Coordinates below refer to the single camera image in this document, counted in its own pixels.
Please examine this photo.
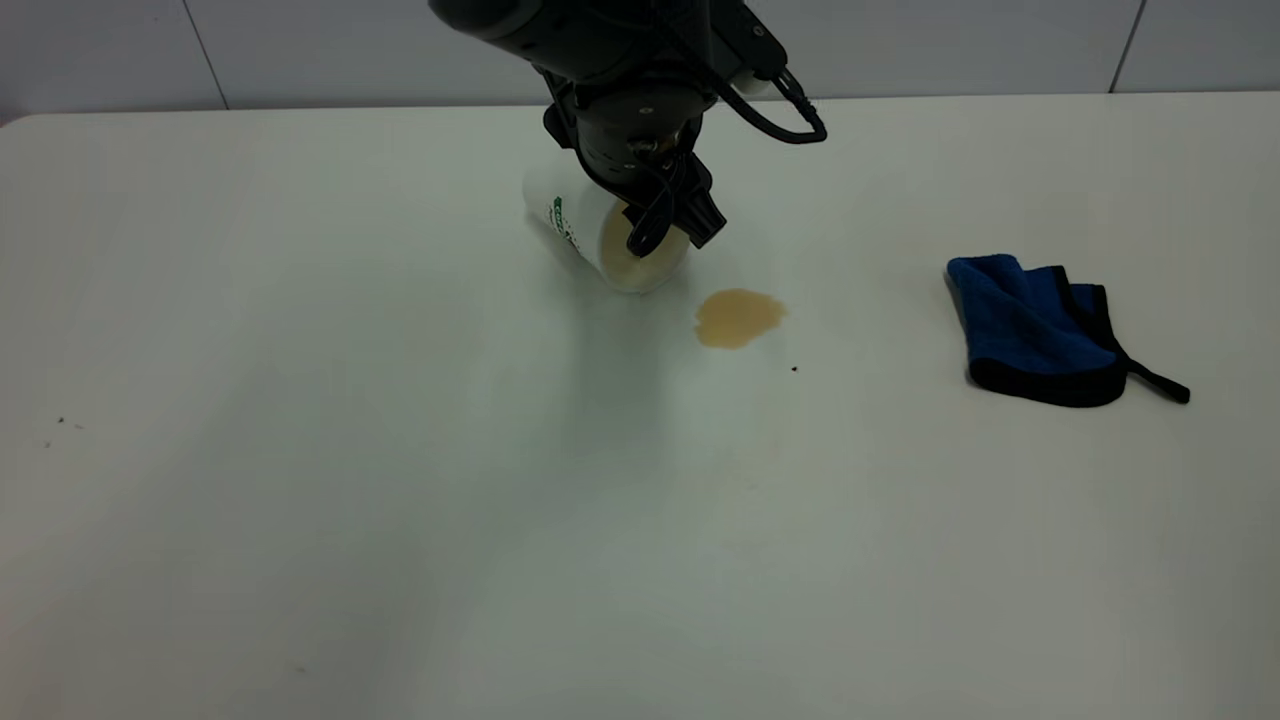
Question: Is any white paper coffee cup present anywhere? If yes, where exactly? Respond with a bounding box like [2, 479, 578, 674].
[522, 160, 693, 295]

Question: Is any black left wrist camera cable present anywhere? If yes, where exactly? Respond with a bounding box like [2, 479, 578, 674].
[700, 55, 829, 146]

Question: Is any blue cloth with black trim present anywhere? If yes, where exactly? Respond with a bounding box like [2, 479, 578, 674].
[946, 254, 1192, 409]

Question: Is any brown coffee spill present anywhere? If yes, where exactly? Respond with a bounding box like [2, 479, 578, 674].
[695, 288, 788, 350]

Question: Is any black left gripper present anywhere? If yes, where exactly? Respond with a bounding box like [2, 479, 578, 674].
[542, 68, 728, 259]

